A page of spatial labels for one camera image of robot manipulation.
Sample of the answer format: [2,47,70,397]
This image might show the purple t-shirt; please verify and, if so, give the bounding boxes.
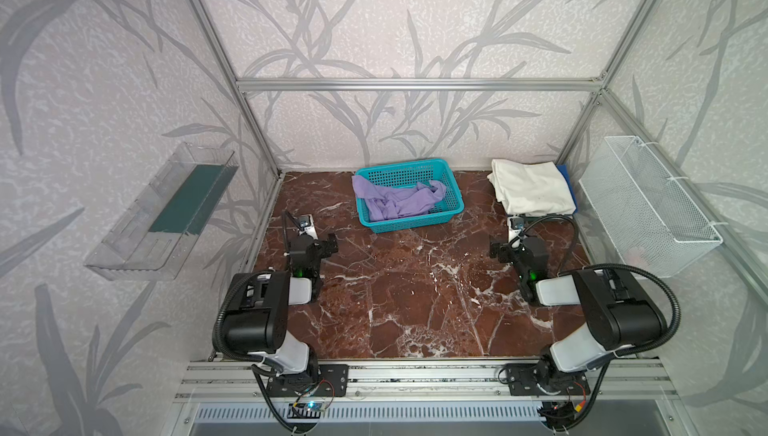
[352,175,447,223]

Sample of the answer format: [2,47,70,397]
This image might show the teal plastic basket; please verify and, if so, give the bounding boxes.
[352,159,465,234]

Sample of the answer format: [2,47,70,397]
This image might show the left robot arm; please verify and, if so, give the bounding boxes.
[212,233,338,386]

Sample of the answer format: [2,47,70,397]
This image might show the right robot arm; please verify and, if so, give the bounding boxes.
[489,236,682,395]

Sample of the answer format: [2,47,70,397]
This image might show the folded cream t-shirt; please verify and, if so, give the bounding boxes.
[488,159,574,217]

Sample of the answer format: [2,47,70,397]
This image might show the folded blue t-shirt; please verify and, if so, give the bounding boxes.
[556,164,578,214]

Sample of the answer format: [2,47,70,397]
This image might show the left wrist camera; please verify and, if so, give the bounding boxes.
[297,214,318,240]

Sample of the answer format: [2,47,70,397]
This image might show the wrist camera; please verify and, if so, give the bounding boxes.
[297,214,318,240]
[506,215,526,243]

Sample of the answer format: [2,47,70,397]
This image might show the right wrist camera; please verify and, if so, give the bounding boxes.
[506,215,526,243]

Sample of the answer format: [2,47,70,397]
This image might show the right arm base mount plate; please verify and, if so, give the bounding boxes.
[498,361,591,397]

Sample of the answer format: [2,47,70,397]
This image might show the white wire mesh basket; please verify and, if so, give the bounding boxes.
[579,136,723,278]

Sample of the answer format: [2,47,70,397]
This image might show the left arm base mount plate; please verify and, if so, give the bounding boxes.
[266,363,350,397]

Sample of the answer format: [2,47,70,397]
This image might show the clear plastic wall shelf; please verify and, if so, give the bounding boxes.
[84,143,239,282]

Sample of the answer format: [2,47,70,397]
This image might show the aluminium front rail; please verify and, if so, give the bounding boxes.
[173,358,680,403]

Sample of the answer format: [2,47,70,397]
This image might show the aluminium back frame bar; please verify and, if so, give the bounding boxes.
[236,78,602,93]

